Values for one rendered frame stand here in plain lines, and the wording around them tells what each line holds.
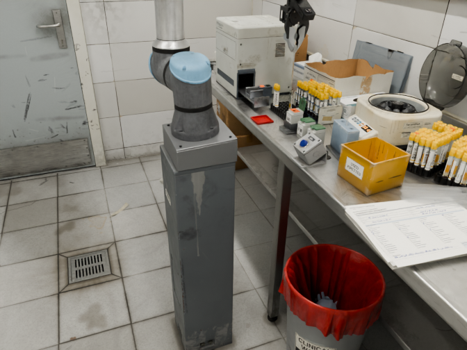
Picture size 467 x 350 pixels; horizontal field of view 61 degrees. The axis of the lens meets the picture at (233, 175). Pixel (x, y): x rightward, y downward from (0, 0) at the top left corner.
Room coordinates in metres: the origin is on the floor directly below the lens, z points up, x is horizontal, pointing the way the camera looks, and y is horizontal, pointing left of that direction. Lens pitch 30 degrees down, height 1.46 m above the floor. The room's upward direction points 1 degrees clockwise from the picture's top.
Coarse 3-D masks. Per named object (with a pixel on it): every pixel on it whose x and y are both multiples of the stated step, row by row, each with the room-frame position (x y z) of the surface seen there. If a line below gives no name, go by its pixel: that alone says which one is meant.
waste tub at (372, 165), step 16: (352, 144) 1.04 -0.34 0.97; (368, 144) 1.07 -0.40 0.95; (384, 144) 1.05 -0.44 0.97; (352, 160) 0.98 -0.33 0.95; (368, 160) 0.93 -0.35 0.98; (384, 160) 0.93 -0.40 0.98; (400, 160) 0.95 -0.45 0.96; (352, 176) 0.97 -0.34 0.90; (368, 176) 0.92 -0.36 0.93; (384, 176) 0.93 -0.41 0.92; (400, 176) 0.96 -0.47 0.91; (368, 192) 0.91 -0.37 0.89
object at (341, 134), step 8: (336, 120) 1.20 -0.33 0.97; (344, 120) 1.21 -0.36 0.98; (336, 128) 1.19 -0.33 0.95; (344, 128) 1.14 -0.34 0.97; (352, 128) 1.14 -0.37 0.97; (336, 136) 1.18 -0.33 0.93; (344, 136) 1.13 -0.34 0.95; (352, 136) 1.12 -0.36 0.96; (328, 144) 1.21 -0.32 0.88; (336, 144) 1.17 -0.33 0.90; (336, 152) 1.15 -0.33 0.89
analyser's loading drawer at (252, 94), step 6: (240, 90) 1.68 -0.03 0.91; (246, 90) 1.62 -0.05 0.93; (252, 90) 1.63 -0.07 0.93; (258, 90) 1.59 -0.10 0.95; (246, 96) 1.61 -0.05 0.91; (252, 96) 1.58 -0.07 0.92; (258, 96) 1.59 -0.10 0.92; (252, 102) 1.54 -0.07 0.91; (258, 102) 1.53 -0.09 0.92; (264, 102) 1.54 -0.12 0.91
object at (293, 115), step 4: (292, 108) 1.37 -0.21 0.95; (296, 108) 1.37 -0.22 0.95; (288, 112) 1.35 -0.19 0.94; (292, 112) 1.34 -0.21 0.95; (296, 112) 1.33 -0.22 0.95; (300, 112) 1.34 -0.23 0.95; (288, 116) 1.34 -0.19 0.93; (292, 116) 1.32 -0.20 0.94; (296, 116) 1.33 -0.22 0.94; (300, 116) 1.34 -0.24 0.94; (288, 120) 1.34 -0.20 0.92; (292, 120) 1.32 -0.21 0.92; (296, 120) 1.33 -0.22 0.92
